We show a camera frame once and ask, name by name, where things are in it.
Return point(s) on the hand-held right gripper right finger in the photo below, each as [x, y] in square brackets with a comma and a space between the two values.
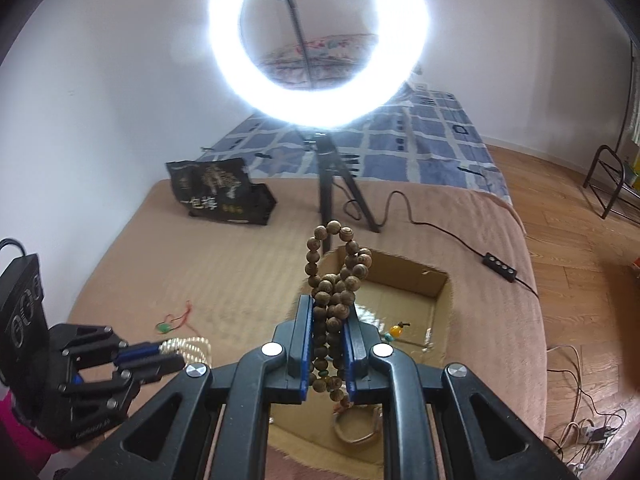
[352, 357]

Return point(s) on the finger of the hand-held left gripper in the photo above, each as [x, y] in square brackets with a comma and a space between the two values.
[155, 367]
[140, 352]

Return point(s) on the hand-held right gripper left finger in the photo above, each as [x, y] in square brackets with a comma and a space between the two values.
[305, 345]

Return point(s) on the yellow bead charm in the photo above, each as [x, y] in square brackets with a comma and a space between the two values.
[396, 331]

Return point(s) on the rose gold wristwatch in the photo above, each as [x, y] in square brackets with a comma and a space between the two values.
[350, 436]

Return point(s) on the cardboard box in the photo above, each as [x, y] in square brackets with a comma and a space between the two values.
[400, 280]

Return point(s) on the person's left forearm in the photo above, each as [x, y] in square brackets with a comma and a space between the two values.
[20, 445]

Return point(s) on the black tripod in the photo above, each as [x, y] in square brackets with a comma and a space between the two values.
[325, 185]

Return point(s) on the black printed snack bag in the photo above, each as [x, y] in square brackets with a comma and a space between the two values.
[220, 195]

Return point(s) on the blue checked bed sheet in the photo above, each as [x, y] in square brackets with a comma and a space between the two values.
[425, 150]

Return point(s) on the white power strip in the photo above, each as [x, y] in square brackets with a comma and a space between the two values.
[592, 432]

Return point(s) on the floral folded quilt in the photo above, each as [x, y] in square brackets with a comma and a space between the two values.
[340, 60]

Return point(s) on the black metal clothes rack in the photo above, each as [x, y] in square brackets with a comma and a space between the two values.
[590, 170]

